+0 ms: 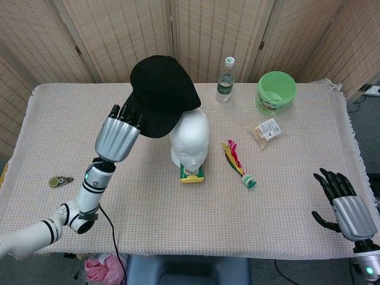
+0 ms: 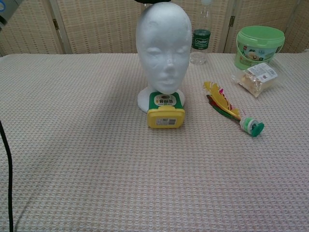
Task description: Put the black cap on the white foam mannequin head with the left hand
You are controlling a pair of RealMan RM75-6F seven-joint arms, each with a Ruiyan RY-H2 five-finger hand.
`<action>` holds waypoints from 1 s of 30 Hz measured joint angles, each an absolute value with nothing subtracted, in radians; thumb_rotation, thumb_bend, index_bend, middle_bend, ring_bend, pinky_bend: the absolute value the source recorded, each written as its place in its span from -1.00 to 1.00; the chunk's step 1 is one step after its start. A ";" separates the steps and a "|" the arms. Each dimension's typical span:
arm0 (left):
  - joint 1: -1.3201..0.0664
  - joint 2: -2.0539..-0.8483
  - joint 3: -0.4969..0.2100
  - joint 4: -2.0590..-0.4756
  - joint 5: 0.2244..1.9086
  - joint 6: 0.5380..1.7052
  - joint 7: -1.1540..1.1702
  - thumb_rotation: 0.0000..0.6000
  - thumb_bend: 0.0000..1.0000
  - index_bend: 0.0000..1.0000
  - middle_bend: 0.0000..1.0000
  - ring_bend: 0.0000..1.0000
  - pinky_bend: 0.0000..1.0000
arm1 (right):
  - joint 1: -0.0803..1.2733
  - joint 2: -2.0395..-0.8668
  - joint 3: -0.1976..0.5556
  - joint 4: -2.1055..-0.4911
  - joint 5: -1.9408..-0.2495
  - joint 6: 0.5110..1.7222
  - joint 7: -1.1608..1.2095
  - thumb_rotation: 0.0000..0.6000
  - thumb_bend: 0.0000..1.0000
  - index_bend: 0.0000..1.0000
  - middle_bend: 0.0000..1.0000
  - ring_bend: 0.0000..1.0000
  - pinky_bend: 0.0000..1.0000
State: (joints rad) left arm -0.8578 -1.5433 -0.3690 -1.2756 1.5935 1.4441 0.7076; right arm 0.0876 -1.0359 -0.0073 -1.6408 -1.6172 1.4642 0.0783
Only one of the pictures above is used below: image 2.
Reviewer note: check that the white foam mannequin head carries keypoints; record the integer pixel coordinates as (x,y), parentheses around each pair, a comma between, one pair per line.
(161,46)

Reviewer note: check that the woven folding screen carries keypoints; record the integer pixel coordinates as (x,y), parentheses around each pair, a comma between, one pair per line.
(96,26)

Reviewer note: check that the clear snack packet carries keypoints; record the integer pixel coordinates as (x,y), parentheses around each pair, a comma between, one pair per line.
(258,78)

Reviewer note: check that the green plastic bucket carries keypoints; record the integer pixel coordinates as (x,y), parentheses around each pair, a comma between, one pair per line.
(258,42)

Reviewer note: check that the beige woven tablecloth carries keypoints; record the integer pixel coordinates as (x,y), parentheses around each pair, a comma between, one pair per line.
(96,157)

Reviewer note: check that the clear water bottle green label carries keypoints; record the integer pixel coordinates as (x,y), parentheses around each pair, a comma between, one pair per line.
(200,41)

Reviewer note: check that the colourful feather shuttlecock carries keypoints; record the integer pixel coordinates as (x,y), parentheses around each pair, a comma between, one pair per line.
(222,101)

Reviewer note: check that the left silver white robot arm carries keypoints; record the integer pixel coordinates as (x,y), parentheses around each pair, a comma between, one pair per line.
(7,10)

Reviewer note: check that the black baseball cap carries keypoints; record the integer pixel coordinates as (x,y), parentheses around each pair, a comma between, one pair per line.
(154,1)

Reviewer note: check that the green box with yellow lid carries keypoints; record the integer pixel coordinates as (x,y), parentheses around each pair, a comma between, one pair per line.
(165,118)

